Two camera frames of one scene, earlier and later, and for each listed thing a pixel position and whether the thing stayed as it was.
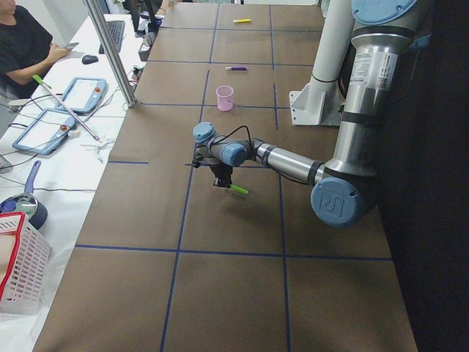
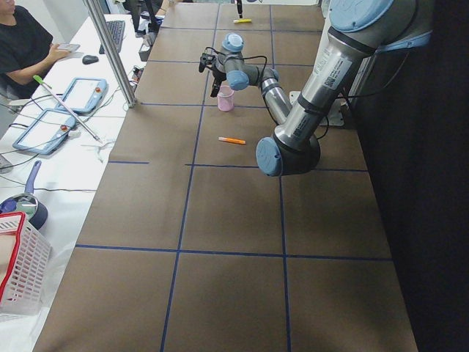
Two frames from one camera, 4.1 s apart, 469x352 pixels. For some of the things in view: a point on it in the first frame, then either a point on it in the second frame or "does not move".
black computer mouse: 88,59 does not move
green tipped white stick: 38,80 does not move
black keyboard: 116,30 does not move
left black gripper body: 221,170 to 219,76
